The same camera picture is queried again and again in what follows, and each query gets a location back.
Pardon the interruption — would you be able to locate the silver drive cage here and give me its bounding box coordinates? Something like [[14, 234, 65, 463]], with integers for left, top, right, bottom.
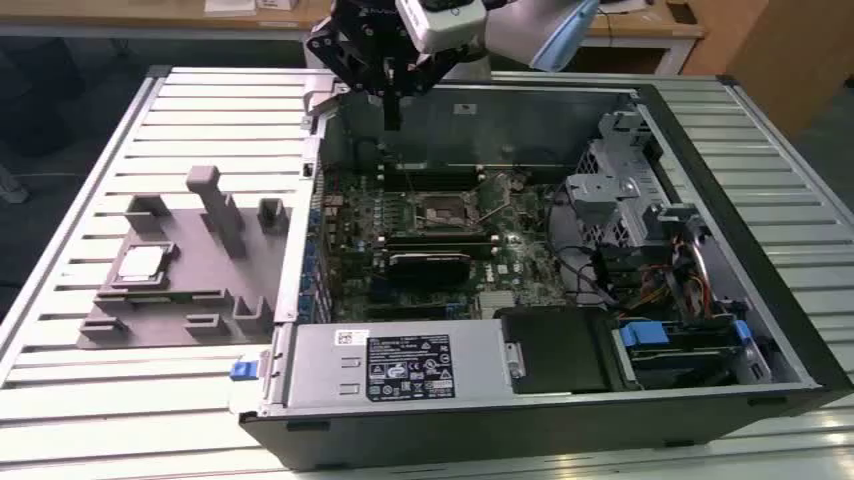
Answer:
[[564, 110, 676, 249]]

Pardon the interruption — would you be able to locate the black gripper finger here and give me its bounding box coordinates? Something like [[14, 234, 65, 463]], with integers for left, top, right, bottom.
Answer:
[[305, 18, 398, 133], [393, 45, 468, 133]]

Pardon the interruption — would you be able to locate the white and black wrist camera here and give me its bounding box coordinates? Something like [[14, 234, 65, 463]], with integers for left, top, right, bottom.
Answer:
[[394, 0, 490, 54]]

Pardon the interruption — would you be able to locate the black plastic shroud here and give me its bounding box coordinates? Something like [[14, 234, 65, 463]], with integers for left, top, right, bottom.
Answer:
[[497, 307, 620, 395]]

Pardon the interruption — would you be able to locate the silver heat sink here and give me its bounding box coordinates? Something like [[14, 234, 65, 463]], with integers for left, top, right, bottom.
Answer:
[[477, 292, 520, 312]]

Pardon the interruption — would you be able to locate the silver CPU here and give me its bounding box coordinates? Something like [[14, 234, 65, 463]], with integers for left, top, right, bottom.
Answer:
[[114, 243, 179, 290]]

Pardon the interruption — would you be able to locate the black expansion card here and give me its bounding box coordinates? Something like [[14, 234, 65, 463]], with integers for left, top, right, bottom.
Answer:
[[385, 251, 473, 287]]

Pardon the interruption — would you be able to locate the CPU socket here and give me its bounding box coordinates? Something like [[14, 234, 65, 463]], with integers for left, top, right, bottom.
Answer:
[[413, 191, 484, 236]]

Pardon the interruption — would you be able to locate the black PC case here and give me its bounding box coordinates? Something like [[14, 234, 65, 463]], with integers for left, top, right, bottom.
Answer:
[[230, 74, 854, 474]]

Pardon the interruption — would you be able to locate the wooden desk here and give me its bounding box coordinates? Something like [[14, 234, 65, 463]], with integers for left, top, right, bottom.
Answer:
[[0, 0, 709, 71]]

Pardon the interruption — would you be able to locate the white paper stack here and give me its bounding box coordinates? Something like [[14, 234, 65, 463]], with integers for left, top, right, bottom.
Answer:
[[203, 0, 257, 16]]

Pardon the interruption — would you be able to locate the green motherboard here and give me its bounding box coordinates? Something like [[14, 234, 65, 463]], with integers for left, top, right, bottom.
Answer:
[[320, 167, 582, 324]]

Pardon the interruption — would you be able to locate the black disk drive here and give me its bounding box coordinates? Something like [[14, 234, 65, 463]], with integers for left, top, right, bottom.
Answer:
[[630, 344, 744, 390]]

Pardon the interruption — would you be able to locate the blue disk carrier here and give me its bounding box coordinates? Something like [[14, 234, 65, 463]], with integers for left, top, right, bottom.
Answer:
[[617, 322, 673, 347]]

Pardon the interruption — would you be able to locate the green RAM stick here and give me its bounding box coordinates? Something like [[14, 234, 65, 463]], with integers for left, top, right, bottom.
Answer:
[[119, 293, 222, 305]]

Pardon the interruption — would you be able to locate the grey parts rack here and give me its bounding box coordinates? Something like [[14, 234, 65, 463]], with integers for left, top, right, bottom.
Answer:
[[74, 164, 296, 351]]

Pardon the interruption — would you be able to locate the orange flat wire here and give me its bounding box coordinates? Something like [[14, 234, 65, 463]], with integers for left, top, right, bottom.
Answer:
[[687, 269, 711, 312]]

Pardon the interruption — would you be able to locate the yellow wire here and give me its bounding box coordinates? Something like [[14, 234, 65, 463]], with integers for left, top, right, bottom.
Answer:
[[614, 293, 661, 318]]

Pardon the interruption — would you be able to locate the wooden cabinet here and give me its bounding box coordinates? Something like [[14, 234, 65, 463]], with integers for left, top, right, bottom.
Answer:
[[680, 0, 854, 142]]

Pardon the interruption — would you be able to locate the black office chair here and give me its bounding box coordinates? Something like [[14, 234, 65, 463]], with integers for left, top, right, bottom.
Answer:
[[0, 37, 90, 162]]

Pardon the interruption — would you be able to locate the black RAM slot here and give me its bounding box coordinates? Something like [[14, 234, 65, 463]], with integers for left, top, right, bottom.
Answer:
[[385, 232, 490, 246], [385, 244, 493, 257], [385, 168, 484, 181]]

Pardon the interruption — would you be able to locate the pale chair base leg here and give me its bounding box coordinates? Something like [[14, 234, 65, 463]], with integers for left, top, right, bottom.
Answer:
[[0, 159, 33, 204]]

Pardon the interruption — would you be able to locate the silver power supply unit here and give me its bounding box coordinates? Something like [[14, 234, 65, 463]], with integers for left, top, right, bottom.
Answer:
[[264, 319, 520, 416]]

